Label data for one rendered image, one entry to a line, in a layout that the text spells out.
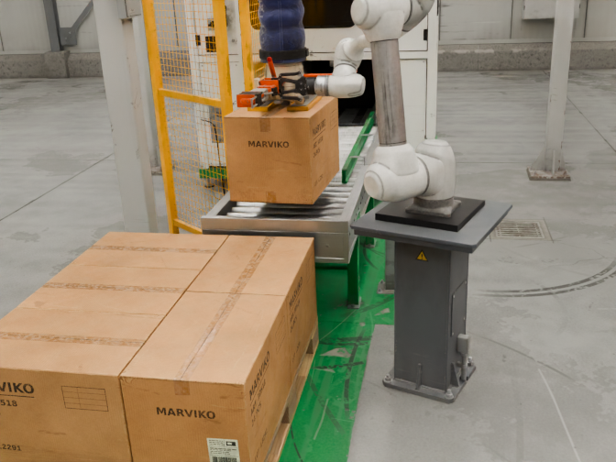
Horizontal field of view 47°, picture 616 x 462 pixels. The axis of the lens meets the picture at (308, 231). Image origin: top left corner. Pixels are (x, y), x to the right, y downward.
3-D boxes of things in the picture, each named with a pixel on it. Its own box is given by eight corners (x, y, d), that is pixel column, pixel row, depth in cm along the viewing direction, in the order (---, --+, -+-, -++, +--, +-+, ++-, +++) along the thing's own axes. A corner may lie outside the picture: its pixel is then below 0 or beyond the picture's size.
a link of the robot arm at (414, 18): (406, 4, 268) (379, 5, 261) (434, -28, 253) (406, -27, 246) (420, 33, 266) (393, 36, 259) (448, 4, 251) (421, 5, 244)
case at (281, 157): (268, 168, 384) (263, 94, 370) (339, 170, 374) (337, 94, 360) (229, 201, 329) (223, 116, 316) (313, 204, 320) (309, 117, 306)
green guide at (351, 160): (370, 122, 536) (370, 110, 533) (384, 122, 534) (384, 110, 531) (341, 183, 389) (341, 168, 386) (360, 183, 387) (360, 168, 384)
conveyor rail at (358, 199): (381, 141, 539) (381, 116, 533) (388, 141, 539) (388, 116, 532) (339, 259, 328) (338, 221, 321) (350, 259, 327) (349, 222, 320)
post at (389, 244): (385, 285, 393) (385, 107, 358) (397, 286, 392) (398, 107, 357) (384, 291, 387) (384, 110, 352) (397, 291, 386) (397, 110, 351)
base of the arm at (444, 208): (464, 201, 286) (465, 188, 284) (449, 217, 267) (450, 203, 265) (421, 196, 293) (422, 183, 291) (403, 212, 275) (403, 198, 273)
